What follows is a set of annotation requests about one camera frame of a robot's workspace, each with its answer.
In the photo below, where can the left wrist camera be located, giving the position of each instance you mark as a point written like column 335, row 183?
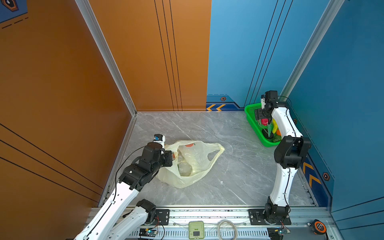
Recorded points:
column 160, row 139

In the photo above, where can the yellow banana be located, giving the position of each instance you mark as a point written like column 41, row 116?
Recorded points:
column 275, row 126

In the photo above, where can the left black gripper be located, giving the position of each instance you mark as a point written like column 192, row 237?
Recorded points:
column 168, row 158

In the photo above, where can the right green circuit board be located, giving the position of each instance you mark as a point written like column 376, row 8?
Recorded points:
column 277, row 234

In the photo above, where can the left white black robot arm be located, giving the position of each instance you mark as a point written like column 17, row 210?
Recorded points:
column 104, row 225

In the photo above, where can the red dragon fruit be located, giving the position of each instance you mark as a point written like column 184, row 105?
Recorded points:
column 267, row 127

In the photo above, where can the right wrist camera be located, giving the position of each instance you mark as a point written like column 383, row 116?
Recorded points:
column 269, row 99

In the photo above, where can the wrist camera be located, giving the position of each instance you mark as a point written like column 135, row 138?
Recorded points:
column 160, row 139
column 269, row 99

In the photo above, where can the green square device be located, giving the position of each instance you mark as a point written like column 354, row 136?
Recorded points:
column 196, row 230

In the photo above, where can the green plastic mesh basket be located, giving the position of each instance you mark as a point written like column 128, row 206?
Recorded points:
column 256, row 125

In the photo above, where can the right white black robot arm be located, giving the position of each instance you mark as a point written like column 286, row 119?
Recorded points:
column 289, row 155

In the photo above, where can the small dark green fruit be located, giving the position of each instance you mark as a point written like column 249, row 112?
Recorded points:
column 276, row 139

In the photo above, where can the green circuit board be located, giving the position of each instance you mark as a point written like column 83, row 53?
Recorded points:
column 148, row 234
column 277, row 234

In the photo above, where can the yellow translucent plastic bag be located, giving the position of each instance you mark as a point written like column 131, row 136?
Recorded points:
column 191, row 161

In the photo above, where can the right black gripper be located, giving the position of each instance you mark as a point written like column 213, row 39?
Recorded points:
column 259, row 114

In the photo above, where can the left green circuit board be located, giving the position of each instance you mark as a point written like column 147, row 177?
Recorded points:
column 148, row 234

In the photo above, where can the orange black tape measure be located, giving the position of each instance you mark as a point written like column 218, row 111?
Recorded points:
column 318, row 227

